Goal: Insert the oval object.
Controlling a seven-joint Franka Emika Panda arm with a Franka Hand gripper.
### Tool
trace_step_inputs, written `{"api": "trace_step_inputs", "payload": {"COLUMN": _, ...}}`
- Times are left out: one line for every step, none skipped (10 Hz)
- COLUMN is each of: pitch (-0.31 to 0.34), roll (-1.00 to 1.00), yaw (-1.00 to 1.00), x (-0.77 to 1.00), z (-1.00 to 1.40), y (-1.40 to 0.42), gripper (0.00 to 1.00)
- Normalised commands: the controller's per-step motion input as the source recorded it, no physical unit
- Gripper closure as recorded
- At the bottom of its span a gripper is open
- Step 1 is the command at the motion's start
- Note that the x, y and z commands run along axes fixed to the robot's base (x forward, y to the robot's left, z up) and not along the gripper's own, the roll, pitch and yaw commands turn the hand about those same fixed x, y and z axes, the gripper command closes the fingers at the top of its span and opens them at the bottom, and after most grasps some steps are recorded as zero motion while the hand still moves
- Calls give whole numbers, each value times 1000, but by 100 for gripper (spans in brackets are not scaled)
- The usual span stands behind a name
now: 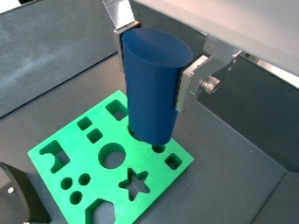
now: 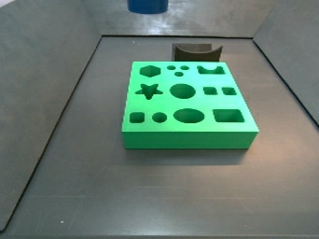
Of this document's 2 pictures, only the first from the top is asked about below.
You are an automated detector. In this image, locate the black angled block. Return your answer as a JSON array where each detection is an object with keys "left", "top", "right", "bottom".
[{"left": 0, "top": 162, "right": 53, "bottom": 224}]

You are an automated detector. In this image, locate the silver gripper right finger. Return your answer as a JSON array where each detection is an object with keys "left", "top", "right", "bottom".
[{"left": 175, "top": 35, "right": 241, "bottom": 112}]

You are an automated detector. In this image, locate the green shape sorting board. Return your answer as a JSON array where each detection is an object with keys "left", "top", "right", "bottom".
[{"left": 29, "top": 91, "right": 193, "bottom": 224}]

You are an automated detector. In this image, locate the dark blue oval peg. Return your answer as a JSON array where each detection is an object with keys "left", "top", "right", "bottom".
[{"left": 122, "top": 28, "right": 193, "bottom": 145}]

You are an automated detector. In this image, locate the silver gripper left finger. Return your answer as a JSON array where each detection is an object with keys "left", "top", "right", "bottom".
[{"left": 102, "top": 0, "right": 142, "bottom": 71}]

